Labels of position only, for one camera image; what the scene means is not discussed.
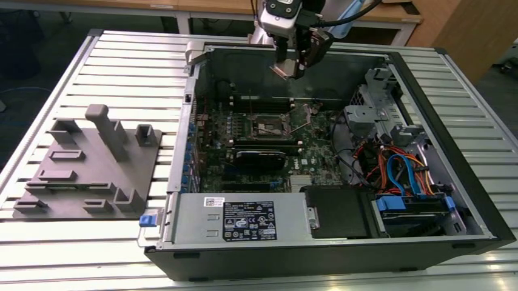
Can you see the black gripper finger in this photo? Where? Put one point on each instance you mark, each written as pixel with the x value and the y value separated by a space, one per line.
pixel 302 65
pixel 280 51

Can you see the silver CPU plate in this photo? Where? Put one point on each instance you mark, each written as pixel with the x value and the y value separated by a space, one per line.
pixel 283 69

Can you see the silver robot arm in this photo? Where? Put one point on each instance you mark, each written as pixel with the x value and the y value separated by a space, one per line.
pixel 260 38

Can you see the CPU socket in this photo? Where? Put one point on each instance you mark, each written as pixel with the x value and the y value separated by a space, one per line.
pixel 267 125

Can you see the black expansion slot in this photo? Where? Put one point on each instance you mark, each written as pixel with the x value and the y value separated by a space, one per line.
pixel 243 186

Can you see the grey plastic case latch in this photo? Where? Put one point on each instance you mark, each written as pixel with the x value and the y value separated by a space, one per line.
pixel 194 53

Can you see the silver metal drive cage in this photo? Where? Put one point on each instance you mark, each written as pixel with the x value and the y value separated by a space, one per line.
pixel 363 113

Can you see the wooden desk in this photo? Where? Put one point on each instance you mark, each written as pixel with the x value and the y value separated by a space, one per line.
pixel 389 16

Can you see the green motherboard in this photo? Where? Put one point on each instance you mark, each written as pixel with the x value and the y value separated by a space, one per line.
pixel 319 157

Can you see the black graphics card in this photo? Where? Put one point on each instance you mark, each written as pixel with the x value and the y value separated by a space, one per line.
pixel 259 160

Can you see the silver chipset heatsink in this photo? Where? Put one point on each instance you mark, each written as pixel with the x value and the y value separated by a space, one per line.
pixel 302 180

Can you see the wooden cabinet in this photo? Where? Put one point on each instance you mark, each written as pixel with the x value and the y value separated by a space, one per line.
pixel 465 30

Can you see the hard disk in blue carrier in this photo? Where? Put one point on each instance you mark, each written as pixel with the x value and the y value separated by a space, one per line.
pixel 390 204

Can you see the silver power supply unit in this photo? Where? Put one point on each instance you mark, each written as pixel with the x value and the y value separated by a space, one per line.
pixel 194 218

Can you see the grey parts rack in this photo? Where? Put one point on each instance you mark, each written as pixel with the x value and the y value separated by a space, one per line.
pixel 100 169

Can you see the blue plastic latch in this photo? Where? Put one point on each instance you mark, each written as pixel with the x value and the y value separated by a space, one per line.
pixel 146 221

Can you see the black open PC case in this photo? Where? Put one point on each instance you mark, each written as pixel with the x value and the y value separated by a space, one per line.
pixel 283 263

